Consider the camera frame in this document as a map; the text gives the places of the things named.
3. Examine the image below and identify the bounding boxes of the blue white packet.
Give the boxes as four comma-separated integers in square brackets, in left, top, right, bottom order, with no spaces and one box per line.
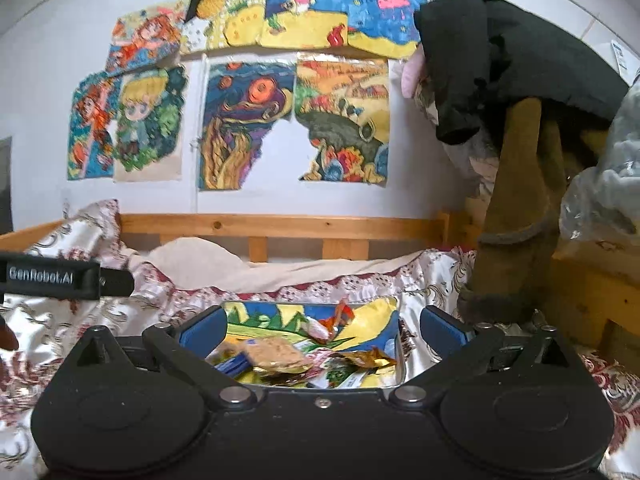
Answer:
[214,353,254,378]

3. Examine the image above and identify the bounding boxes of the white green red snack bag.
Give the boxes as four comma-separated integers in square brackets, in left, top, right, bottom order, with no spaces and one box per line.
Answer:
[307,365,383,389]

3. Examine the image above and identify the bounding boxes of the person's left hand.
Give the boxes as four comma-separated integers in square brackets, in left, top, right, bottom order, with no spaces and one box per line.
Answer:
[0,318,18,351]

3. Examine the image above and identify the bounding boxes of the floral satin bed cover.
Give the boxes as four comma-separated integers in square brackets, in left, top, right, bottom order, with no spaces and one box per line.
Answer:
[0,198,640,480]

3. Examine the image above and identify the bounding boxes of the brown plush toy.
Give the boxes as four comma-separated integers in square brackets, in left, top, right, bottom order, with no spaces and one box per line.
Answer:
[458,98,639,363]

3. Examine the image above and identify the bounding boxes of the clear cracker packet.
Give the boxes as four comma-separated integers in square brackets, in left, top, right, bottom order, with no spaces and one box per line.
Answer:
[241,336,314,375]

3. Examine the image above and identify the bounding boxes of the colourful painted storage box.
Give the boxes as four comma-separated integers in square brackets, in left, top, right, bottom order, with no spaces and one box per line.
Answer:
[205,297,404,390]

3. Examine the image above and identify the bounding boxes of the gold wrapped biscuit packet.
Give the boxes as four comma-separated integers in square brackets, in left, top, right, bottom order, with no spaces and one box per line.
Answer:
[335,348,396,370]

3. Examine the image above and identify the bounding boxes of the beige pillow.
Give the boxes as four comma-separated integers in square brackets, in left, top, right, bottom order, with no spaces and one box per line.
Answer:
[146,237,418,292]

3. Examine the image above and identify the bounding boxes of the orange snack packet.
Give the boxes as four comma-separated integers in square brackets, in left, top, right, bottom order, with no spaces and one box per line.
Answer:
[302,299,355,344]

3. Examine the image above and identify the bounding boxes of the red-haired girl painting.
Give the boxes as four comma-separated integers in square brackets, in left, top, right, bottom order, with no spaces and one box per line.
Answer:
[66,72,122,181]

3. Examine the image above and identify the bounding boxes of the blond child painting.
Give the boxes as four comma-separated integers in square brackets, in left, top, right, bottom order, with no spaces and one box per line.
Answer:
[114,64,189,182]

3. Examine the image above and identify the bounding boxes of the clear plastic bag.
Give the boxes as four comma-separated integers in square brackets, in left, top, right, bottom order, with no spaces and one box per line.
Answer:
[559,80,640,247]

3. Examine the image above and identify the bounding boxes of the swirly blue painting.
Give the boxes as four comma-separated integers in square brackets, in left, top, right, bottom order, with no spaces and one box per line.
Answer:
[198,61,295,191]

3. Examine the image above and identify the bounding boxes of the orange-haired girl painting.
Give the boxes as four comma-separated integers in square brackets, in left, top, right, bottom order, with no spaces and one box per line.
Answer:
[105,0,190,76]

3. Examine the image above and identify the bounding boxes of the pink plush piece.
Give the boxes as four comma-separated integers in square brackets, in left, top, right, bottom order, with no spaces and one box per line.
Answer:
[400,44,426,99]

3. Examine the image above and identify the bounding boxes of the black garment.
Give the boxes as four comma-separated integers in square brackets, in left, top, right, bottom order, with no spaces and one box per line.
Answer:
[414,0,628,145]

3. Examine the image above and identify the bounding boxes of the yellow pineapple painting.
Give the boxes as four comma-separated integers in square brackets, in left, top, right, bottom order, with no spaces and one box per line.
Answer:
[180,0,266,54]

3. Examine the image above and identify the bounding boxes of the pink jellyfish painting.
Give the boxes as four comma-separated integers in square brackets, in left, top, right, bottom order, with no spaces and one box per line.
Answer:
[346,0,427,60]

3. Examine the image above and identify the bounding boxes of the underwater fish painting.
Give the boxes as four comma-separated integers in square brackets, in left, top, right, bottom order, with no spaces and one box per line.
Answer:
[259,0,347,50]

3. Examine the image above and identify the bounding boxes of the landscape painting on wall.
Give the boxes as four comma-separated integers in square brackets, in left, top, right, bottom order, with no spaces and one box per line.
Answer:
[295,55,390,185]

